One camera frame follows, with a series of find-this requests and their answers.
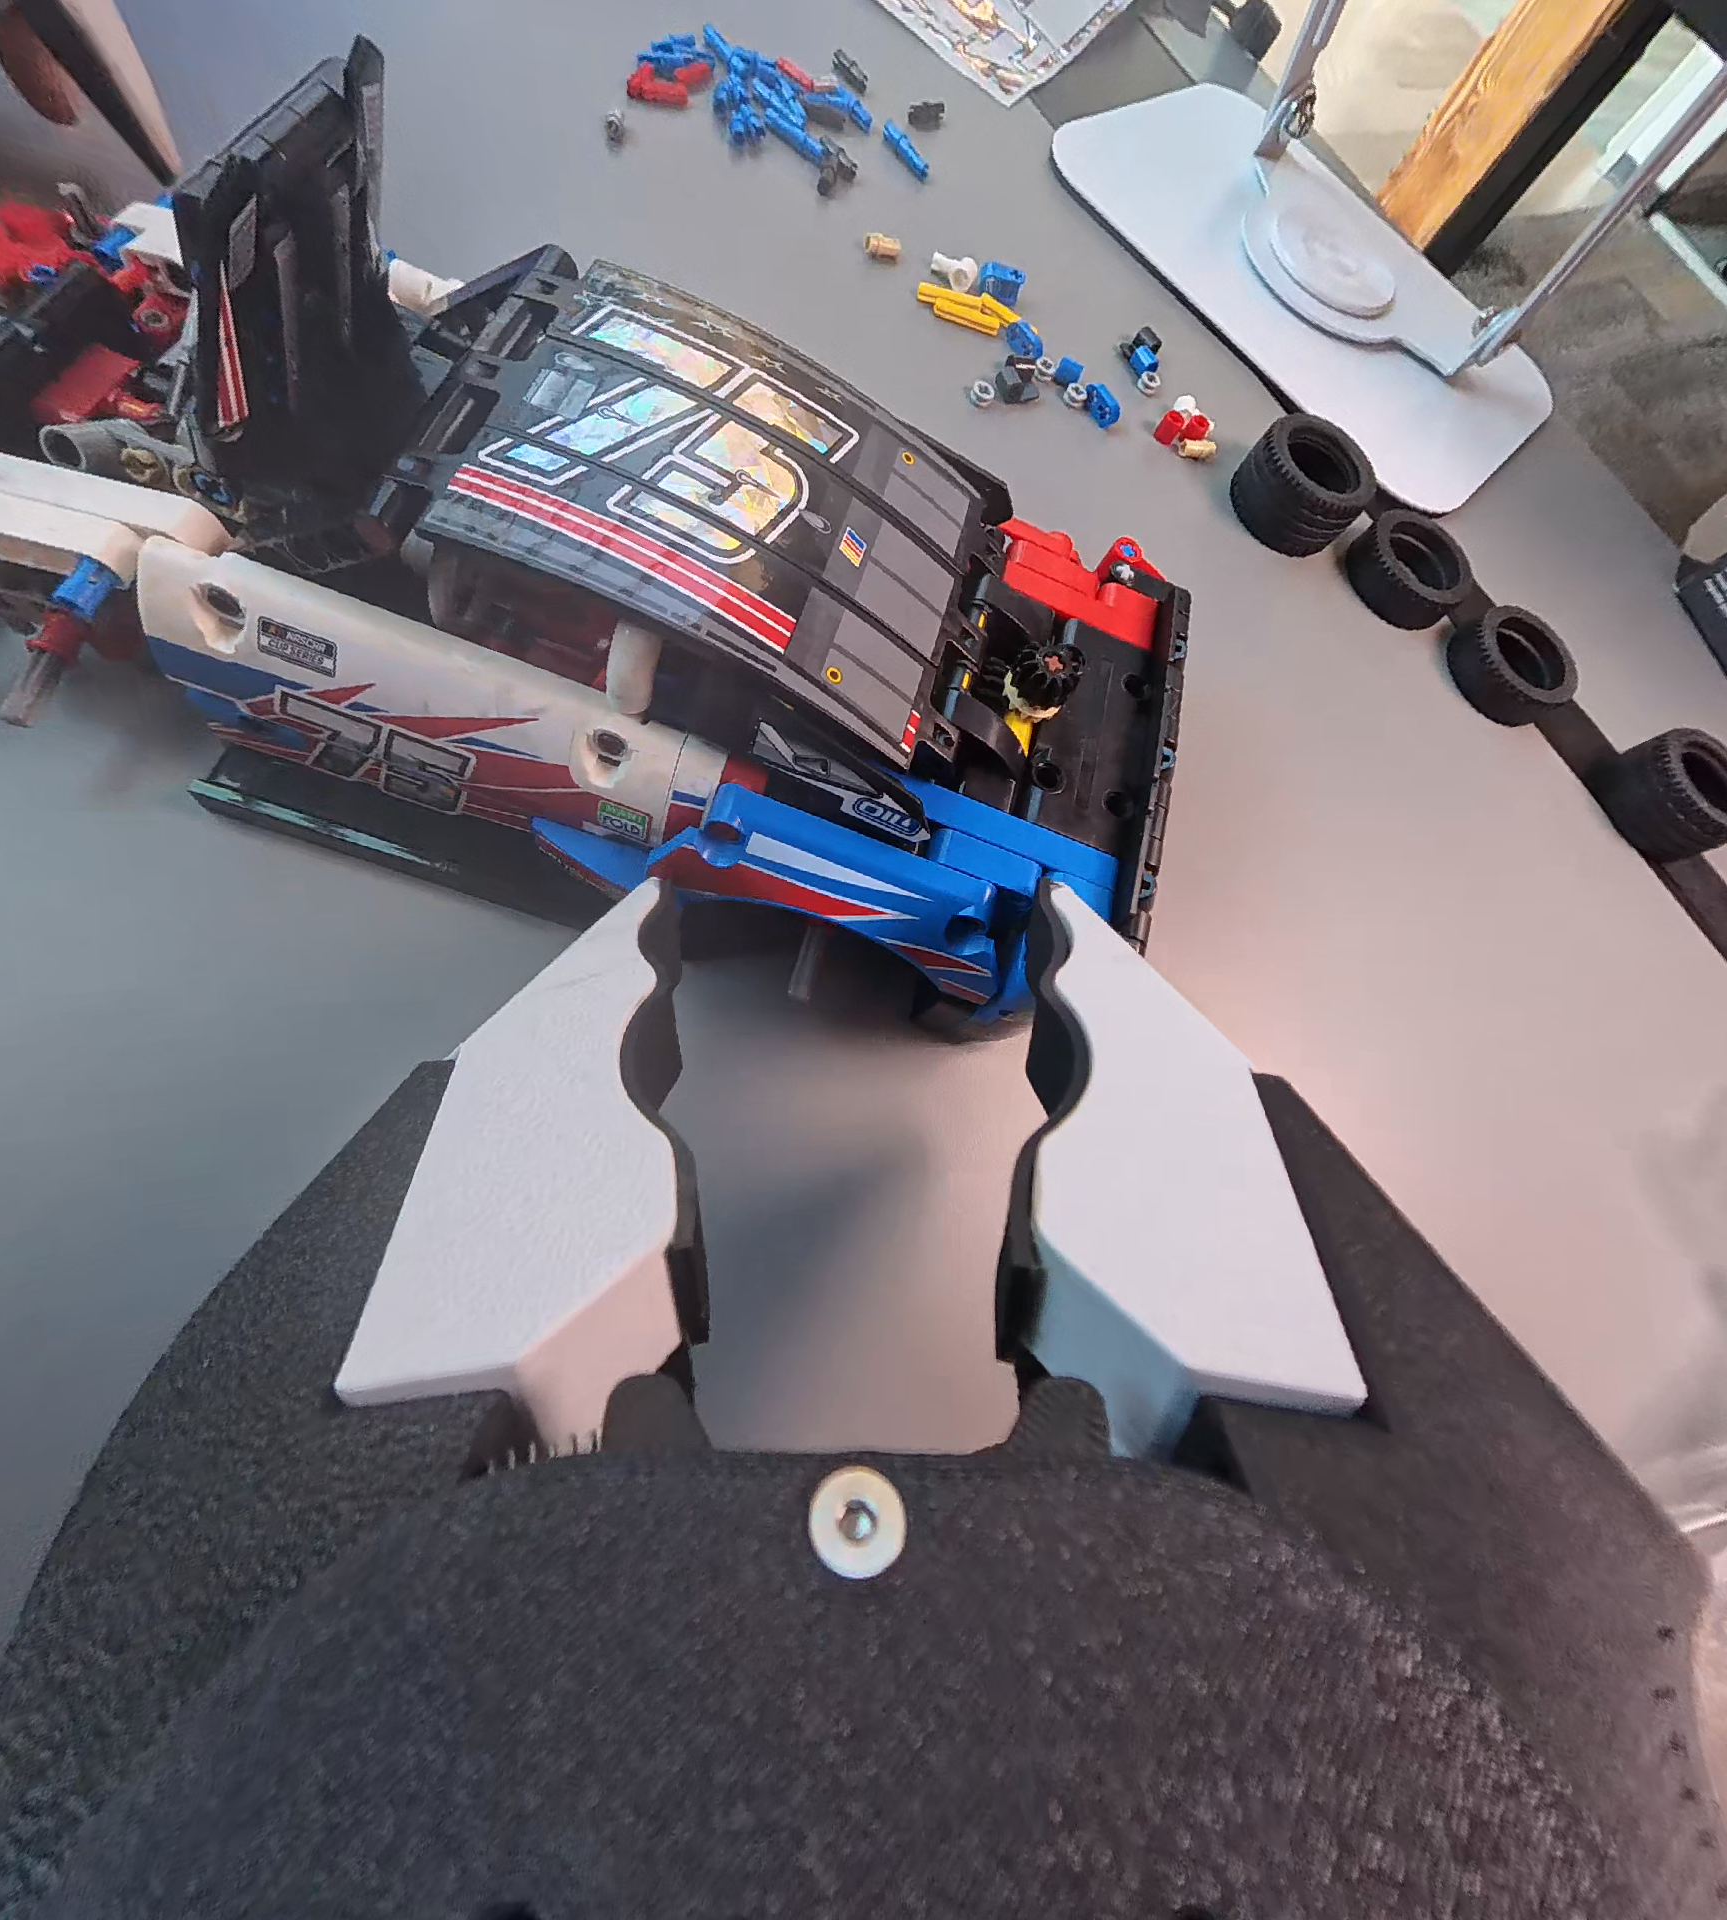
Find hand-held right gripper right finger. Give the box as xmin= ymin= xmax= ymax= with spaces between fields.
xmin=1002 ymin=882 xmax=1370 ymax=1459

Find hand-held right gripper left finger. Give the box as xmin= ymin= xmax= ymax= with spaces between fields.
xmin=337 ymin=882 xmax=710 ymax=1452

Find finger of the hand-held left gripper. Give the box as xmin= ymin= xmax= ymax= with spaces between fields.
xmin=13 ymin=0 xmax=189 ymax=181

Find brick race car model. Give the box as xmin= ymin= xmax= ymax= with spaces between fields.
xmin=0 ymin=36 xmax=1198 ymax=1052

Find black rubber toy tyre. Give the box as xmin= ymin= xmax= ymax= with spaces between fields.
xmin=1344 ymin=507 xmax=1478 ymax=634
xmin=1446 ymin=602 xmax=1584 ymax=731
xmin=1604 ymin=725 xmax=1727 ymax=865
xmin=1230 ymin=410 xmax=1384 ymax=558

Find pile of blue brick pins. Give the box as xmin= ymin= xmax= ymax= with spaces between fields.
xmin=598 ymin=19 xmax=936 ymax=199

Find printed instruction booklet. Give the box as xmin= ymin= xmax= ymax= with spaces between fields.
xmin=870 ymin=0 xmax=1130 ymax=106

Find scattered mixed brick pieces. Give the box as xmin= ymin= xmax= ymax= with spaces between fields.
xmin=864 ymin=228 xmax=1220 ymax=462

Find silver monitor stand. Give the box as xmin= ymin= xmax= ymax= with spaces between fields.
xmin=1050 ymin=0 xmax=1727 ymax=522

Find wooden panel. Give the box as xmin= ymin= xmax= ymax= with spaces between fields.
xmin=1380 ymin=0 xmax=1678 ymax=252

